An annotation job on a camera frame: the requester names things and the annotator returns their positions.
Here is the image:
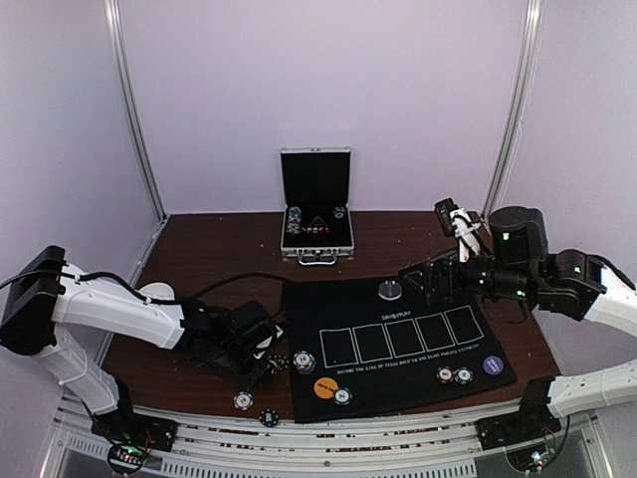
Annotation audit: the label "orange big blind button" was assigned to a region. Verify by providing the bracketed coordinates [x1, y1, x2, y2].
[314, 376, 339, 399]

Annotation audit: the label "black orange hundred chip stack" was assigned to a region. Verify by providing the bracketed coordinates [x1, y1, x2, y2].
[436, 366, 455, 384]

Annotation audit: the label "black white chip on rail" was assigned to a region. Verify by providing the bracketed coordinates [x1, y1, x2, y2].
[259, 408, 280, 427]

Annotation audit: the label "aluminium frame post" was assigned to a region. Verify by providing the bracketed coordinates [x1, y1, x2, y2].
[103, 0, 167, 223]
[482, 0, 544, 218]

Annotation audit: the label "white blue chip flat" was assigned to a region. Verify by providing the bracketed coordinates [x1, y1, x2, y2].
[233, 391, 254, 411]

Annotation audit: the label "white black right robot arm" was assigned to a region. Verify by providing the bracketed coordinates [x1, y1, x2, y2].
[398, 199, 636, 440]

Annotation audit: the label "aluminium poker case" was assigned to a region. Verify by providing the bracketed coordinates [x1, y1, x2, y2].
[280, 146, 354, 267]

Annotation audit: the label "chips in case right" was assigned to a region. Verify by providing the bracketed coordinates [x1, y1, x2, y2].
[332, 206, 347, 220]

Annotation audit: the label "black orange chip row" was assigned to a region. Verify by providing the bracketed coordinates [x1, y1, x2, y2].
[268, 356, 290, 371]

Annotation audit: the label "small chip stack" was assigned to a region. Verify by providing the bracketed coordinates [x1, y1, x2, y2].
[293, 351, 317, 374]

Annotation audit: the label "aluminium frame rail front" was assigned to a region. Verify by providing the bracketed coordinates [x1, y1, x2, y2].
[52, 392, 598, 478]

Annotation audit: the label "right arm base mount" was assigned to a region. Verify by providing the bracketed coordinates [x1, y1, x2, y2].
[476, 410, 570, 477]

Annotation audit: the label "left aluminium frame post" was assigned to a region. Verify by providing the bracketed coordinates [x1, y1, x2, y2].
[103, 0, 167, 223]

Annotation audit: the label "blue green fifty chip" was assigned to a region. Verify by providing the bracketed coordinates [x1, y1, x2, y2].
[332, 387, 353, 406]

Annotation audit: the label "purple small blind button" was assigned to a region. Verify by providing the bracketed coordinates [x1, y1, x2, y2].
[483, 356, 505, 376]

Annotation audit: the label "black poker table mat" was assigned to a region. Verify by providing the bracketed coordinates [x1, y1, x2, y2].
[281, 277, 517, 423]

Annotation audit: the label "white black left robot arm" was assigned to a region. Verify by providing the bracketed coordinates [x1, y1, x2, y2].
[1, 245, 287, 442]

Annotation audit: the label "white red bowl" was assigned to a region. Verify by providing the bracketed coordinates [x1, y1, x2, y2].
[138, 282, 175, 301]

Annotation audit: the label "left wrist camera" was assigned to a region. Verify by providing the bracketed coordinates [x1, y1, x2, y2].
[253, 326, 287, 359]

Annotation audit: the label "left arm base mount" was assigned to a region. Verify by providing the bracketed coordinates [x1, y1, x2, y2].
[90, 413, 178, 476]

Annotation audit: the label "chips row in case left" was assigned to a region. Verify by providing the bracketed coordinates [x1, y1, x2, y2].
[286, 206, 303, 235]

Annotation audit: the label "right aluminium frame post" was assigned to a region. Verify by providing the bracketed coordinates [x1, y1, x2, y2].
[482, 0, 544, 218]

